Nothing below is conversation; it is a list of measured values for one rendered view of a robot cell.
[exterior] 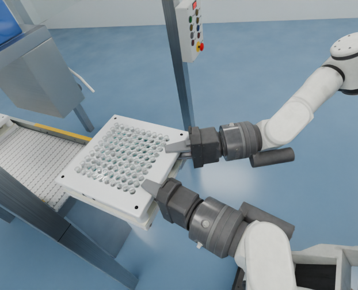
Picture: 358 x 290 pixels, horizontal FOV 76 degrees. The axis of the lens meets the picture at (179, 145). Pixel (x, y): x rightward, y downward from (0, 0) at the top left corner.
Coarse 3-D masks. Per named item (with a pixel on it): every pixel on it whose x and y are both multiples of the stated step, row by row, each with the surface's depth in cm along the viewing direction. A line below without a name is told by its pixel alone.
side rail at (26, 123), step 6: (12, 120) 105; (18, 120) 103; (24, 120) 102; (24, 126) 104; (30, 126) 101; (48, 132) 98; (54, 132) 95; (66, 138) 94; (72, 138) 92; (78, 138) 89
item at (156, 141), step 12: (120, 132) 61; (108, 144) 59; (120, 144) 58; (132, 144) 57; (144, 144) 56; (156, 144) 57; (96, 156) 56; (108, 156) 56; (120, 156) 56; (132, 156) 55; (144, 156) 54; (96, 168) 54; (108, 168) 53; (120, 168) 53; (132, 168) 52; (132, 180) 50
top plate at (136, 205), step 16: (144, 128) 62; (160, 128) 61; (96, 144) 60; (160, 144) 57; (80, 160) 57; (160, 160) 54; (176, 160) 55; (64, 176) 55; (80, 176) 54; (144, 176) 51; (160, 176) 50; (80, 192) 51; (96, 192) 50; (112, 192) 50; (128, 192) 49; (144, 192) 48; (128, 208) 46; (144, 208) 46
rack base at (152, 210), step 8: (184, 160) 60; (176, 168) 57; (168, 176) 56; (72, 192) 57; (88, 200) 55; (104, 208) 53; (112, 208) 52; (152, 208) 51; (120, 216) 51; (128, 216) 50; (152, 216) 50; (136, 224) 50; (144, 224) 48
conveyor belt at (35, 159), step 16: (0, 144) 99; (16, 144) 98; (32, 144) 96; (48, 144) 95; (64, 144) 93; (80, 144) 92; (0, 160) 93; (16, 160) 91; (32, 160) 90; (48, 160) 89; (64, 160) 87; (16, 176) 86; (32, 176) 84; (48, 176) 83; (32, 192) 79; (48, 192) 78; (64, 192) 79
